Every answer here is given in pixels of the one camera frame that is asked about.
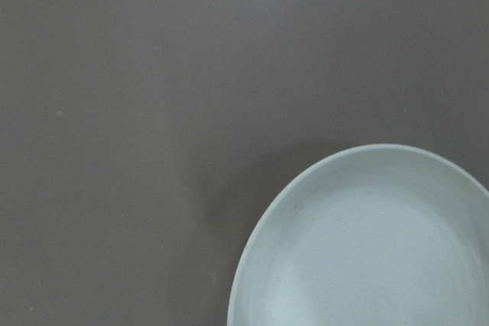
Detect white speckled plate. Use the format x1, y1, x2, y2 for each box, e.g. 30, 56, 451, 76
226, 144, 488, 325

